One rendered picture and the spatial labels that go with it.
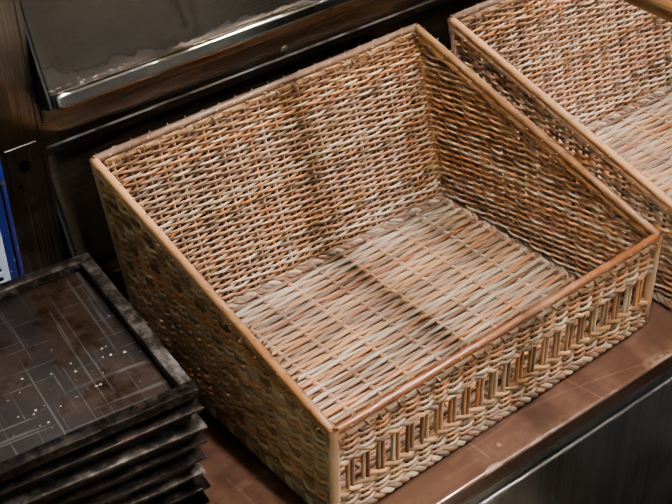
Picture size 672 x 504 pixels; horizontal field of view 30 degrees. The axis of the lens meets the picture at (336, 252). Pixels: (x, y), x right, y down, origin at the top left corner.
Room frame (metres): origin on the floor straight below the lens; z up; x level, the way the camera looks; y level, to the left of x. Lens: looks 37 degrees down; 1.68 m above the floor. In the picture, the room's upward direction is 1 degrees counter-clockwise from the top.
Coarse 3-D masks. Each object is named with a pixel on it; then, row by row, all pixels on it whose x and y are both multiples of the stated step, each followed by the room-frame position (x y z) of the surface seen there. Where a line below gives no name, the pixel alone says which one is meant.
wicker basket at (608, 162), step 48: (528, 0) 1.76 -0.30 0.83; (576, 0) 1.82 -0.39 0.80; (480, 48) 1.61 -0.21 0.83; (528, 48) 1.74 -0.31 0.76; (576, 48) 1.79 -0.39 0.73; (624, 48) 1.86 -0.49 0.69; (528, 96) 1.53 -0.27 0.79; (576, 96) 1.77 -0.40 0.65; (624, 96) 1.83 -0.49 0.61; (576, 144) 1.47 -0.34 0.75; (624, 144) 1.73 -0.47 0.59; (576, 192) 1.46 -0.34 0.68; (624, 192) 1.39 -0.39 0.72
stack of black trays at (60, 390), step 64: (0, 320) 1.08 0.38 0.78; (64, 320) 1.08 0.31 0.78; (128, 320) 1.06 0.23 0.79; (0, 384) 0.98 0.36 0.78; (64, 384) 0.98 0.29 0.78; (128, 384) 0.97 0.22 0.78; (192, 384) 0.96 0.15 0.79; (0, 448) 0.89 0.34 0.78; (64, 448) 0.87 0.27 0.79; (128, 448) 0.92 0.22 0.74; (192, 448) 0.94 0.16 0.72
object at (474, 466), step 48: (576, 384) 1.17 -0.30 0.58; (624, 384) 1.17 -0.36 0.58; (528, 432) 1.09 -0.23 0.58; (576, 432) 1.13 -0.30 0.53; (624, 432) 1.19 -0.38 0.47; (240, 480) 1.02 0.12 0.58; (432, 480) 1.01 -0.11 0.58; (480, 480) 1.02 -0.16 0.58; (528, 480) 1.08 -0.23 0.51; (576, 480) 1.14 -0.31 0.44; (624, 480) 1.20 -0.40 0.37
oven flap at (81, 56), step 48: (48, 0) 1.34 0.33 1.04; (96, 0) 1.38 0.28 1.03; (144, 0) 1.41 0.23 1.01; (192, 0) 1.44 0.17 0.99; (240, 0) 1.48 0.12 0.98; (288, 0) 1.52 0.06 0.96; (336, 0) 1.53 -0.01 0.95; (48, 48) 1.32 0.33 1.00; (96, 48) 1.35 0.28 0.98; (144, 48) 1.38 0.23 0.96; (192, 48) 1.40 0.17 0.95; (96, 96) 1.31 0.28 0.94
